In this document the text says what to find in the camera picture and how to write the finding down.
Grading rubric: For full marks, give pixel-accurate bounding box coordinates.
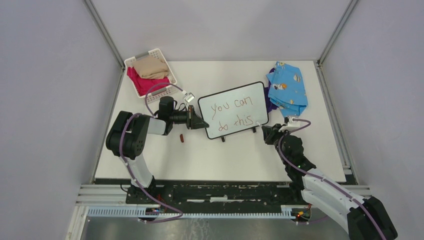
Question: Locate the purple cloth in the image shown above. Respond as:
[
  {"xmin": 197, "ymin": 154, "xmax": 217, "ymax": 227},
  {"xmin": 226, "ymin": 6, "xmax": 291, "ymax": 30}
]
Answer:
[{"xmin": 264, "ymin": 67, "xmax": 278, "ymax": 114}]

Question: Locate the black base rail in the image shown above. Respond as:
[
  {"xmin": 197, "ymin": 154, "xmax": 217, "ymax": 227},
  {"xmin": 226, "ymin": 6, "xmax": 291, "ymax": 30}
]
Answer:
[{"xmin": 124, "ymin": 180, "xmax": 312, "ymax": 222}]

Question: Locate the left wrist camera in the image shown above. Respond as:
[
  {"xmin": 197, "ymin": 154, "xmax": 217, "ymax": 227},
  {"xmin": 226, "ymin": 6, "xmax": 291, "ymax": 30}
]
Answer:
[{"xmin": 183, "ymin": 92, "xmax": 195, "ymax": 104}]

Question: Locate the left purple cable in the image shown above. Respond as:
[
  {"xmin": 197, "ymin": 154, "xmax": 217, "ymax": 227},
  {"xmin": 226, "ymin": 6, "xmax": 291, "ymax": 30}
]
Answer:
[{"xmin": 118, "ymin": 82, "xmax": 185, "ymax": 224}]

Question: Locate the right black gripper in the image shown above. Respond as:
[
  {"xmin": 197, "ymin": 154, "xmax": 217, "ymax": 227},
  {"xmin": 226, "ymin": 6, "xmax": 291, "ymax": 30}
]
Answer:
[{"xmin": 262, "ymin": 123, "xmax": 291, "ymax": 166}]

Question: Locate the beige folded cloth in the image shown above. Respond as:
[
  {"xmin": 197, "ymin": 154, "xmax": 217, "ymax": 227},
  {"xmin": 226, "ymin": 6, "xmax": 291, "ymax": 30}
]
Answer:
[{"xmin": 132, "ymin": 55, "xmax": 170, "ymax": 79}]

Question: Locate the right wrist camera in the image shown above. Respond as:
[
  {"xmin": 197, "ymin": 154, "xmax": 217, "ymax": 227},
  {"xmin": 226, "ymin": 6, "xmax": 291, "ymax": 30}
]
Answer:
[{"xmin": 282, "ymin": 116, "xmax": 301, "ymax": 132}]

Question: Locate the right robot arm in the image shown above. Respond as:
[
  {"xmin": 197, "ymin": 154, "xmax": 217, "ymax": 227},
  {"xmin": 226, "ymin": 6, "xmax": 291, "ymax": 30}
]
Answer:
[{"xmin": 261, "ymin": 124, "xmax": 399, "ymax": 240}]

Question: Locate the purple cable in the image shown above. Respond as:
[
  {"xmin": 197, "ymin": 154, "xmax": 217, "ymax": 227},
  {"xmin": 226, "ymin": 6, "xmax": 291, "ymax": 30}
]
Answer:
[
  {"xmin": 118, "ymin": 82, "xmax": 185, "ymax": 224},
  {"xmin": 277, "ymin": 118, "xmax": 388, "ymax": 240}
]

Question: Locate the white plastic basket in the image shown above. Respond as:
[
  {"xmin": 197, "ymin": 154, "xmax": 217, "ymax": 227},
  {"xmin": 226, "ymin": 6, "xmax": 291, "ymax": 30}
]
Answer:
[{"xmin": 124, "ymin": 48, "xmax": 179, "ymax": 103}]

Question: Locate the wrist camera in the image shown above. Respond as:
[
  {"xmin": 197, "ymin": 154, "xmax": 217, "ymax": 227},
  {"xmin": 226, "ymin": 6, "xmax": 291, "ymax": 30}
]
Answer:
[
  {"xmin": 183, "ymin": 92, "xmax": 195, "ymax": 104},
  {"xmin": 282, "ymin": 116, "xmax": 301, "ymax": 132}
]

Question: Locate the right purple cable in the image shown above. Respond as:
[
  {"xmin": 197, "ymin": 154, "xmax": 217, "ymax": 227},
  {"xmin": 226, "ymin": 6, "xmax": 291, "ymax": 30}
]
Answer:
[{"xmin": 277, "ymin": 118, "xmax": 388, "ymax": 240}]

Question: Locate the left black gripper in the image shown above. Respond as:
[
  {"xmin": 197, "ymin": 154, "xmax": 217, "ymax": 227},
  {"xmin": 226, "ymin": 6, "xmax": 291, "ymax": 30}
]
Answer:
[{"xmin": 169, "ymin": 105, "xmax": 209, "ymax": 130}]

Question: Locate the magenta cloth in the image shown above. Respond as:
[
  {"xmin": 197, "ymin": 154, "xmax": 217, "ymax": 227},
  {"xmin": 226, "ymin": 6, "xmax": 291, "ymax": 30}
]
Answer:
[{"xmin": 127, "ymin": 67, "xmax": 170, "ymax": 96}]

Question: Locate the black framed whiteboard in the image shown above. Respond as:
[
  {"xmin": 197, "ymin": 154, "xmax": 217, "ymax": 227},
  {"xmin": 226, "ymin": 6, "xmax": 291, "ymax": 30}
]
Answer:
[{"xmin": 197, "ymin": 81, "xmax": 269, "ymax": 140}]

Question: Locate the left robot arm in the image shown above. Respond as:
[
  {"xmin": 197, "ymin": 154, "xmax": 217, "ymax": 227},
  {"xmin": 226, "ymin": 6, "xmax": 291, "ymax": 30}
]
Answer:
[{"xmin": 105, "ymin": 96, "xmax": 210, "ymax": 204}]

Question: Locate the blue patterned cloth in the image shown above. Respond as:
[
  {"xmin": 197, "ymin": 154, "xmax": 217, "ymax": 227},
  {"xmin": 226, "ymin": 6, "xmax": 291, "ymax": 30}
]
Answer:
[{"xmin": 266, "ymin": 61, "xmax": 308, "ymax": 117}]

